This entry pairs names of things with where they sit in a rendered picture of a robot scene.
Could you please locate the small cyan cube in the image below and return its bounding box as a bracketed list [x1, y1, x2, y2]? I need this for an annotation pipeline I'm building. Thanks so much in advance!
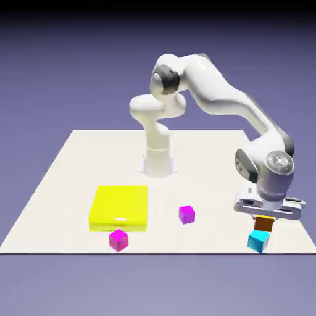
[247, 229, 271, 254]

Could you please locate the large yellow box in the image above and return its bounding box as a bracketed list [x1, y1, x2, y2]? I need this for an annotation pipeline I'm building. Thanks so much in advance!
[88, 185, 149, 233]

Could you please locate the small magenta cube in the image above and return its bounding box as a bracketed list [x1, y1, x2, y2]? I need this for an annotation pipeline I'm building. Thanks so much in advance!
[108, 228, 130, 252]
[178, 205, 196, 225]

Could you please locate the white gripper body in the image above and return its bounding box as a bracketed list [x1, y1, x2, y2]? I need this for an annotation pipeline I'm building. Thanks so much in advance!
[233, 193, 307, 221]

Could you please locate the small orange cube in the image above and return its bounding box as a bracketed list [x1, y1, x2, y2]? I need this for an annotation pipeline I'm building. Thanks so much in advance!
[254, 215, 275, 233]

